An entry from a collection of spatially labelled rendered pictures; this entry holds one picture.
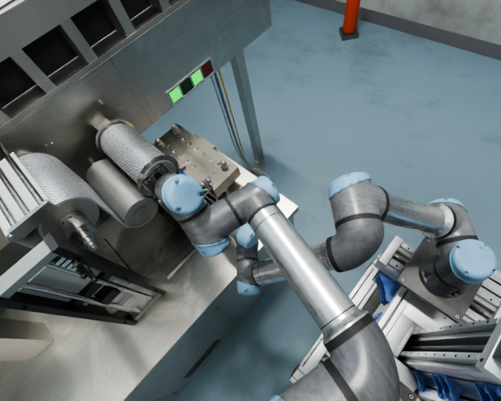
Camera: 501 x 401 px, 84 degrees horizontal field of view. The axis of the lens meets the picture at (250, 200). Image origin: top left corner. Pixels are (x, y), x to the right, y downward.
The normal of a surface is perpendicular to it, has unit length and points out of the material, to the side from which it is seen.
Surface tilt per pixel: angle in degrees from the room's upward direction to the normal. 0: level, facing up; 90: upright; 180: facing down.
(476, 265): 8
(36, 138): 90
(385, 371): 28
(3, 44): 90
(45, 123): 90
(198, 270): 0
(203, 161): 0
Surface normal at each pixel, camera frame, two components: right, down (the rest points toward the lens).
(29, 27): 0.72, 0.55
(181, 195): 0.45, 0.12
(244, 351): -0.16, -0.46
